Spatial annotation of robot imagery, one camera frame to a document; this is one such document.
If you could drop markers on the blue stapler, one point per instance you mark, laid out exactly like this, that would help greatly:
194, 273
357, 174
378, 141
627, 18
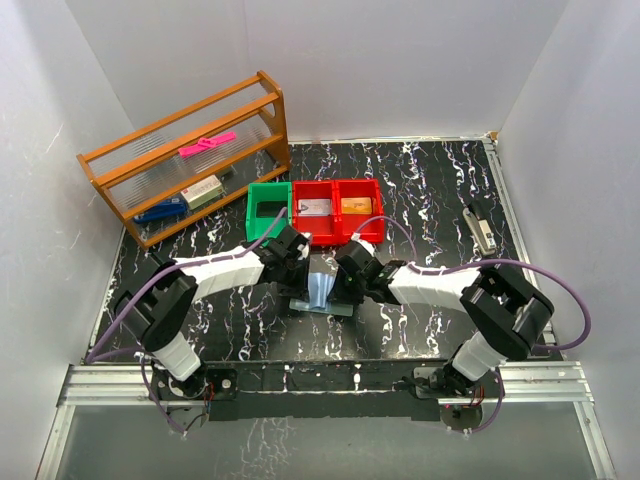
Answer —
167, 208

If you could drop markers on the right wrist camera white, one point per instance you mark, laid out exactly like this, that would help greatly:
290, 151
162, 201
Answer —
357, 238

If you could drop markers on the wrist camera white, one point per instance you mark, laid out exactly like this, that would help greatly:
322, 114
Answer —
304, 246
357, 238

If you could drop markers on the green card holder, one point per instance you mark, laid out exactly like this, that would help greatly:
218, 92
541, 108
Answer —
320, 286

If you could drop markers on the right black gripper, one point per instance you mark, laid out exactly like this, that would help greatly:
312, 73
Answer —
339, 295

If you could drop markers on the wooden shelf rack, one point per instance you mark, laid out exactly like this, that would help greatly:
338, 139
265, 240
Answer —
143, 168

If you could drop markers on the middle red plastic bin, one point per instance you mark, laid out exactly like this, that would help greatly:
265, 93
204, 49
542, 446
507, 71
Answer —
323, 229

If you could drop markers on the white red box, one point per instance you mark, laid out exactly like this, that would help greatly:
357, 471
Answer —
202, 192

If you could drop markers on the black credit card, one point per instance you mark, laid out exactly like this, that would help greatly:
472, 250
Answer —
270, 209

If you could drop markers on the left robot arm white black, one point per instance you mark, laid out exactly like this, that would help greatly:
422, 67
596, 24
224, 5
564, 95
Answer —
154, 303

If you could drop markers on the red plastic bin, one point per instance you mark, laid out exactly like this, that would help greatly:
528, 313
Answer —
323, 229
370, 227

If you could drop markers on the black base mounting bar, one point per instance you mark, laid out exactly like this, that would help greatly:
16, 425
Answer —
328, 389

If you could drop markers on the pink plastic clip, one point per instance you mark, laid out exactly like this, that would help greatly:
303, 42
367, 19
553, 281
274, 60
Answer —
207, 143

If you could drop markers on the green plastic bin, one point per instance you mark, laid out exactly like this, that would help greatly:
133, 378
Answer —
265, 191

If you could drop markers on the white striped credit card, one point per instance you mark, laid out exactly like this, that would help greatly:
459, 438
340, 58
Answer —
314, 207

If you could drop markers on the right red plastic bin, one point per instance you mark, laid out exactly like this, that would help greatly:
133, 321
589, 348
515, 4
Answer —
370, 227

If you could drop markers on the black grey stapler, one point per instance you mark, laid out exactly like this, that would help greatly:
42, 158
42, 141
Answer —
477, 221

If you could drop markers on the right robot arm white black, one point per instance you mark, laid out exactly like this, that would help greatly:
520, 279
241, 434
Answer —
509, 313

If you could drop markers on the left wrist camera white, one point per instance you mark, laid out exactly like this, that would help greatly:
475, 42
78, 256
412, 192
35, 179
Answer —
304, 246

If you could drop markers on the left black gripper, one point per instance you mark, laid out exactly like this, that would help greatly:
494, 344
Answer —
300, 291

